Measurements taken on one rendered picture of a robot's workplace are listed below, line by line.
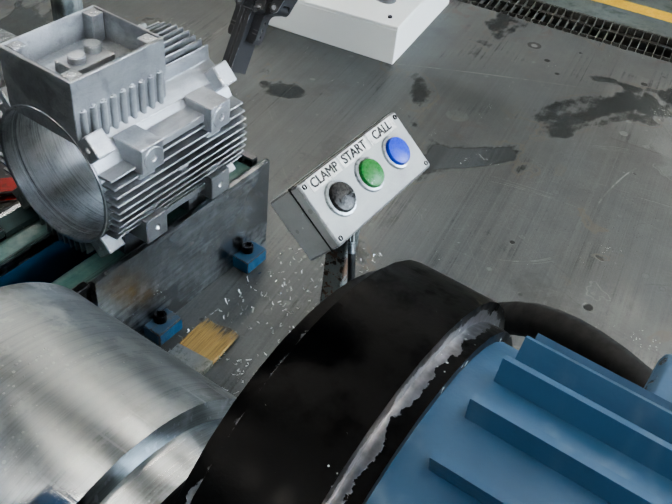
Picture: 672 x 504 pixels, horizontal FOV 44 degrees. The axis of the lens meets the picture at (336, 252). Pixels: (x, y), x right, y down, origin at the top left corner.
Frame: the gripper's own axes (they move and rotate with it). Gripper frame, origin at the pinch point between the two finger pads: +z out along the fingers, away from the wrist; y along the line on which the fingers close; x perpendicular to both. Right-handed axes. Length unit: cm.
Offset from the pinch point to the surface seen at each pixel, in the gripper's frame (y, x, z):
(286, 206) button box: 17.9, -10.7, 11.5
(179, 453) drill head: 33, -42, 19
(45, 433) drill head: 28, -46, 20
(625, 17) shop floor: -25, 307, -49
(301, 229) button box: 19.8, -9.8, 13.1
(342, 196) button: 22.0, -8.7, 8.7
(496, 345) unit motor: 48, -51, 2
